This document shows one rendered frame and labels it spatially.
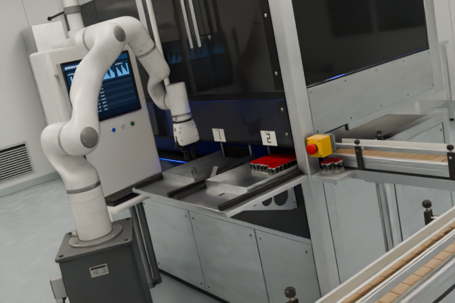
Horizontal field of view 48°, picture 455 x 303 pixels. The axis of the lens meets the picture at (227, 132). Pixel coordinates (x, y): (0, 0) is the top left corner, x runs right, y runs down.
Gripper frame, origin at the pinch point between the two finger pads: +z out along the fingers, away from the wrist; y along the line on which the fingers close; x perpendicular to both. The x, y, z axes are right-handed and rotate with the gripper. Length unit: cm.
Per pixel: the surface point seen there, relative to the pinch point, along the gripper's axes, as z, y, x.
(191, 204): 11.1, -20.9, -28.1
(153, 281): 77, -2, 62
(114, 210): 18.7, -29.4, 24.5
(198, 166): 10.4, 11.5, 13.4
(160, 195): 10.9, -20.4, -4.3
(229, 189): 9.1, -7.0, -33.8
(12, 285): 99, -48, 201
